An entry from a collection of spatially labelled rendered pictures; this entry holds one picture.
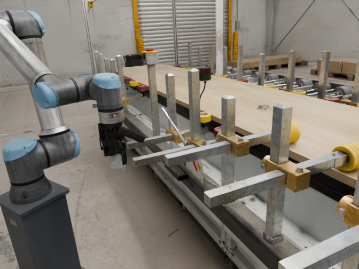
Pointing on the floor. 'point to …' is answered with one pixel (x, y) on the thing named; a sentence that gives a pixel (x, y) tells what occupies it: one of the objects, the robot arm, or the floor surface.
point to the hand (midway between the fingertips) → (124, 169)
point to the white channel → (219, 37)
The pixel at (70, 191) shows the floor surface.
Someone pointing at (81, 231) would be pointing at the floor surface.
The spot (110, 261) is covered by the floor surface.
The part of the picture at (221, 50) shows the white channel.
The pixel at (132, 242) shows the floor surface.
